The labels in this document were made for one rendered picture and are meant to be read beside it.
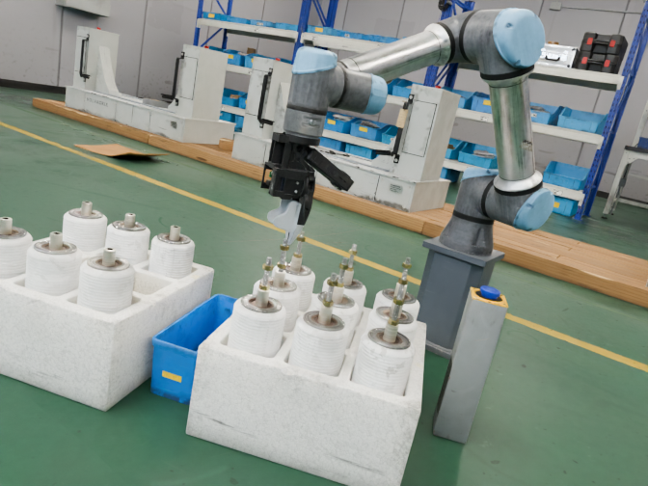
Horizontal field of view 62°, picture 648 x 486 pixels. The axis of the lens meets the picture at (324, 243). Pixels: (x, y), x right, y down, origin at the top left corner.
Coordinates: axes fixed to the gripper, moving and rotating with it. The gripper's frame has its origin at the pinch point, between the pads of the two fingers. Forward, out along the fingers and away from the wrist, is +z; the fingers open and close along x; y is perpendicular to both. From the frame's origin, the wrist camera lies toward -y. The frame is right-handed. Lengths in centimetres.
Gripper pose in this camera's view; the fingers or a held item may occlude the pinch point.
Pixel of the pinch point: (292, 237)
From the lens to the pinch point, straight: 106.2
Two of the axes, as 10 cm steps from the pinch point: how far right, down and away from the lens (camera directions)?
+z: -1.9, 9.5, 2.6
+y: -8.9, -0.6, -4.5
